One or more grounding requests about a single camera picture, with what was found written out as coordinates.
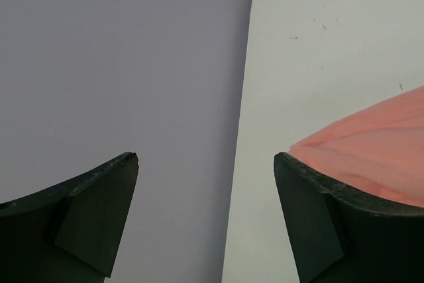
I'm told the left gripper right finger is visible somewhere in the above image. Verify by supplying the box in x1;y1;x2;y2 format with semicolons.
274;152;423;283

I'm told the pink t shirt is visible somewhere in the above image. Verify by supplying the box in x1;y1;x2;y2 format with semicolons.
290;87;423;207

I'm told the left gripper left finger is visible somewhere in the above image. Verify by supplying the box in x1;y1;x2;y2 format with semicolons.
1;152;138;283

